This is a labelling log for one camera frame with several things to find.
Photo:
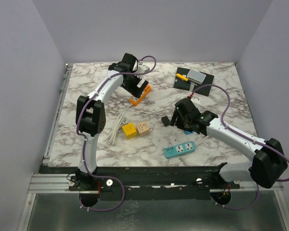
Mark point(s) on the orange power strip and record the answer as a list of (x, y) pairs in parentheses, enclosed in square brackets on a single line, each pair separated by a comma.
[(135, 101)]

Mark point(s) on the teal power strip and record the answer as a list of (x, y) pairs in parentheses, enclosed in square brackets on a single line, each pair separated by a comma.
[(179, 149)]

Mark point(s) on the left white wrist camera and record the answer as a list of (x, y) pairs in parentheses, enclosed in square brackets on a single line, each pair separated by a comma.
[(141, 69)]

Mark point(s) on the blue flat charger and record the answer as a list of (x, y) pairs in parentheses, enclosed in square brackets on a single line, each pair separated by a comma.
[(188, 132)]

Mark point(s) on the black power adapter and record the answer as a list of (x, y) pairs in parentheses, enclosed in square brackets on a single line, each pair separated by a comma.
[(165, 121)]

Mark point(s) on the yellow cube socket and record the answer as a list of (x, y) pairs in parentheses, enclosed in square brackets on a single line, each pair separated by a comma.
[(129, 131)]

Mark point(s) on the beige cube socket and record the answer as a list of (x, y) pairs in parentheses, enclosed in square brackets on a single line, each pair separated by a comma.
[(143, 128)]

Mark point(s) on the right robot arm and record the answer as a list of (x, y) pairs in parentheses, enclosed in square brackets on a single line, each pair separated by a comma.
[(266, 161)]

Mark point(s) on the black mat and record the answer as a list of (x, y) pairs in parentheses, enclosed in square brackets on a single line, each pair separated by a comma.
[(182, 85)]

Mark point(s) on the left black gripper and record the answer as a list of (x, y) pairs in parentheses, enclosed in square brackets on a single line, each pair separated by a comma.
[(134, 90)]

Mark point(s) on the grey rectangular box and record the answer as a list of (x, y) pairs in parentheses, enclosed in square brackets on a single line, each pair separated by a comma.
[(196, 76)]

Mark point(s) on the yellow handled screwdriver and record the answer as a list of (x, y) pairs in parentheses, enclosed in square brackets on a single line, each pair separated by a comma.
[(186, 79)]

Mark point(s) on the aluminium frame rail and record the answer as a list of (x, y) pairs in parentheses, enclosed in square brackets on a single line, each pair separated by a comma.
[(52, 183)]

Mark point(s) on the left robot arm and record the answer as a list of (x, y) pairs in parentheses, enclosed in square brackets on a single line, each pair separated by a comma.
[(90, 112)]

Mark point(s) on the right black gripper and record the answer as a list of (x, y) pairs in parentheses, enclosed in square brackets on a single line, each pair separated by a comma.
[(174, 119)]

